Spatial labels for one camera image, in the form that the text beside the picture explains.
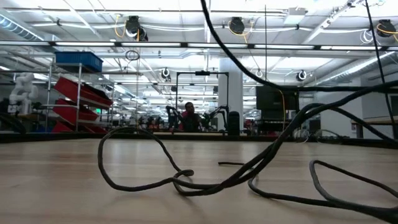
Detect thin dark cord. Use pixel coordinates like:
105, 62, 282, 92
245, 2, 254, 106
97, 0, 398, 224

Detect person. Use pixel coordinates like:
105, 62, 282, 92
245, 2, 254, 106
178, 101, 203, 133

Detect white building column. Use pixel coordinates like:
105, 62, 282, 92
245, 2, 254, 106
218, 57, 244, 131

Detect black office chair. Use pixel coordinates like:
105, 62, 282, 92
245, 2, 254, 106
227, 111, 241, 137

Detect black cabinet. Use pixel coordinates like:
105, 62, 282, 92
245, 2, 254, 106
255, 85, 301, 131

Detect black-framed eyeglasses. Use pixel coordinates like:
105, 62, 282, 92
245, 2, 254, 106
293, 128, 351, 146

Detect metal shelf rack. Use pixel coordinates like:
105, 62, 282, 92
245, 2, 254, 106
43, 62, 116, 134

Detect red plastic storage bin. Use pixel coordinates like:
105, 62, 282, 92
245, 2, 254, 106
54, 76, 113, 108
52, 98, 100, 125
51, 121, 109, 134

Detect blue plastic storage bin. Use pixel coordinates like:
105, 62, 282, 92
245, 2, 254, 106
55, 51, 104, 73

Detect white ceiling box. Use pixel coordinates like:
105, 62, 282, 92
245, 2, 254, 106
283, 6, 308, 25

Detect black machine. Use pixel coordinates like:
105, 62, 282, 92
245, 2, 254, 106
0, 98, 27, 134

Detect thin black diagonal pole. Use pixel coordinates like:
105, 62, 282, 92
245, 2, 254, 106
364, 0, 398, 139

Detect wooden workbench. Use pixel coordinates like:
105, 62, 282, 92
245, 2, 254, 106
350, 117, 398, 139

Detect distant black rig frame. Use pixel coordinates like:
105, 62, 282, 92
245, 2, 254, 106
175, 70, 230, 131

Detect yellow hanging cable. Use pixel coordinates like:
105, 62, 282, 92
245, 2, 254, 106
228, 20, 287, 135

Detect black hanging cable loop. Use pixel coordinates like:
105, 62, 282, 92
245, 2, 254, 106
125, 49, 141, 62

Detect black ceiling cable reel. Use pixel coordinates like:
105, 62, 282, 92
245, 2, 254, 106
229, 17, 246, 35
376, 19, 397, 38
125, 15, 149, 42

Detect black aluminium table frame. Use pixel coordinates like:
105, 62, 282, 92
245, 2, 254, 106
0, 131, 398, 150

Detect silver ceiling duct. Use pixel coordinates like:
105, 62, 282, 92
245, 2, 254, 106
0, 14, 44, 43

